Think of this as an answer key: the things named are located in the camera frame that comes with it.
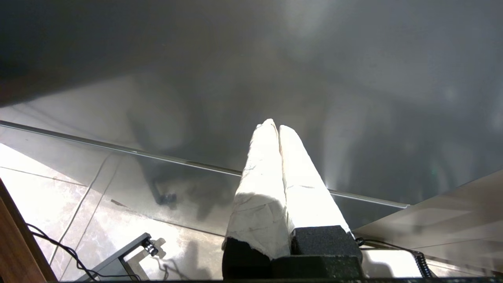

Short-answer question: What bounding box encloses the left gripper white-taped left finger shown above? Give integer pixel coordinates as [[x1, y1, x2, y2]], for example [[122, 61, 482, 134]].
[[222, 119, 292, 280]]

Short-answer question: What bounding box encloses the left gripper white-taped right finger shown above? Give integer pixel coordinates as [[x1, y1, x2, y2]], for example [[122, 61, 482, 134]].
[[279, 125, 363, 276]]

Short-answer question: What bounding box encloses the stainless steel appliance door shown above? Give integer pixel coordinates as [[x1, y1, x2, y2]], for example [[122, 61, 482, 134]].
[[0, 0, 503, 236]]

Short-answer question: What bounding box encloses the grey metal stand leg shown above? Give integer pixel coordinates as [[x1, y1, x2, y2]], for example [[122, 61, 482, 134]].
[[76, 232, 166, 282]]

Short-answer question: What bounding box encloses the brown wooden board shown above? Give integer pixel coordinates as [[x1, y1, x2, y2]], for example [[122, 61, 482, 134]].
[[0, 179, 58, 283]]

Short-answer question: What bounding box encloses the black coiled cable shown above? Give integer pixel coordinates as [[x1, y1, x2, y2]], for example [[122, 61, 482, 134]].
[[355, 237, 437, 278]]

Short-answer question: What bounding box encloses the thin black floor cable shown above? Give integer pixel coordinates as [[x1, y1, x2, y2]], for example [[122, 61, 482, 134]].
[[26, 223, 141, 282]]

